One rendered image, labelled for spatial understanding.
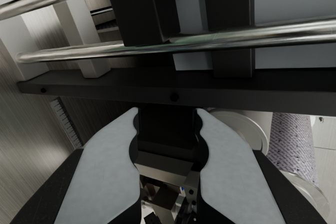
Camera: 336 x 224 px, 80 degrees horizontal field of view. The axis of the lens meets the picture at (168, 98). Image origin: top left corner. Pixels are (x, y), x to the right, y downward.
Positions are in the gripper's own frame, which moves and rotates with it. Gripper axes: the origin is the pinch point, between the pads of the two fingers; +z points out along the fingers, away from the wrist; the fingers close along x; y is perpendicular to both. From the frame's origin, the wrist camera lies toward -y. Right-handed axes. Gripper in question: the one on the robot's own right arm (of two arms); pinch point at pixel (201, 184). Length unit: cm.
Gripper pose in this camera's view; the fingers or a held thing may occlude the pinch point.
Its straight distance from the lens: 53.6
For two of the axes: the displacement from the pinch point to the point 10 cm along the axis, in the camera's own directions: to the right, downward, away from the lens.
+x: -2.1, -8.6, -4.6
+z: 4.5, -5.0, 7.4
